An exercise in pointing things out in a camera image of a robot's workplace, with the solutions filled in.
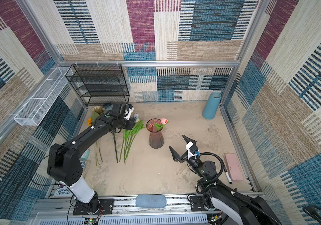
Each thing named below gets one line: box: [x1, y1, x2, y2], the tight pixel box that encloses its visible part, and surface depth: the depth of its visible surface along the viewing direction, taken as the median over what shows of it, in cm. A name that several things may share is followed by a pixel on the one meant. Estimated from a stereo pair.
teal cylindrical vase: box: [202, 92, 222, 120], surface depth 103 cm
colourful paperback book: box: [53, 187, 74, 197], surface depth 78 cm
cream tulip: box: [123, 120, 144, 164], surface depth 101 cm
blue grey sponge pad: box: [135, 194, 167, 209], surface depth 74 cm
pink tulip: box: [154, 118, 169, 131], surface depth 73 cm
